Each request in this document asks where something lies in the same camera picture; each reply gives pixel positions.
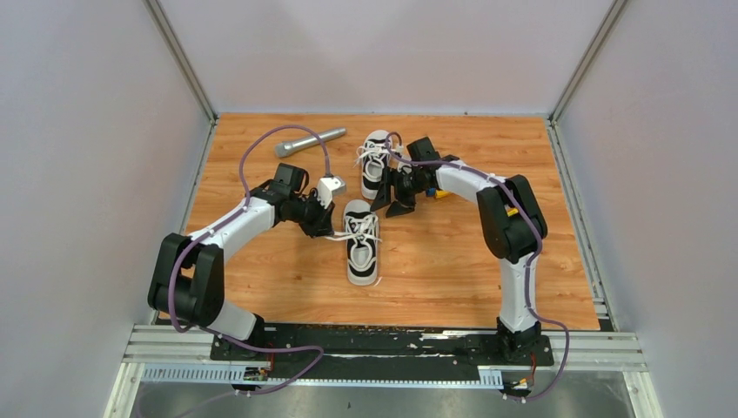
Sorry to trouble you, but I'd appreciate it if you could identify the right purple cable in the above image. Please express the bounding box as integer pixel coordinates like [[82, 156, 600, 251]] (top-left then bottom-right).
[[383, 131, 572, 403]]

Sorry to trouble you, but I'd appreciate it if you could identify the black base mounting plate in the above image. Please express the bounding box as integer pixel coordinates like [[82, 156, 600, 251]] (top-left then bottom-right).
[[210, 323, 554, 384]]

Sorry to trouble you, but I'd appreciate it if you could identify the aluminium frame rail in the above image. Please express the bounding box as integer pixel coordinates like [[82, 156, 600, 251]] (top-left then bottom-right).
[[120, 325, 662, 417]]

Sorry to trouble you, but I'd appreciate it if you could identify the black white sneaker with laces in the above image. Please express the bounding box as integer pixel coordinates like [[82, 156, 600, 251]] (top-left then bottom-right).
[[355, 130, 402, 200]]

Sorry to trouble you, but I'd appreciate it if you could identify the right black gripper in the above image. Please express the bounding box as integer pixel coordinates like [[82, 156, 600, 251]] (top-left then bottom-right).
[[371, 167, 430, 219]]

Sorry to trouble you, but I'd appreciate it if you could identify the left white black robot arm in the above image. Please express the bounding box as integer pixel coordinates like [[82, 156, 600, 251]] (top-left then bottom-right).
[[147, 163, 346, 360]]

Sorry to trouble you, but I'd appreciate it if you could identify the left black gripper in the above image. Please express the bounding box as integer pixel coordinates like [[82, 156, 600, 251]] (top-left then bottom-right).
[[289, 190, 335, 239]]

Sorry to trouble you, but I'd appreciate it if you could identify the grey metal cylinder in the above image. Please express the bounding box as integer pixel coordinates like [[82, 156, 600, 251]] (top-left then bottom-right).
[[274, 127, 347, 158]]

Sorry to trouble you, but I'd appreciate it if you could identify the yellow toy handle piece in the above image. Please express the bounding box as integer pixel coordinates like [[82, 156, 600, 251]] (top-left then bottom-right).
[[433, 190, 452, 199]]

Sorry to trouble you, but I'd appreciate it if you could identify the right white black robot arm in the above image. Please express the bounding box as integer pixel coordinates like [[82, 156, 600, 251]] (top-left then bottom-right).
[[372, 133, 547, 364]]

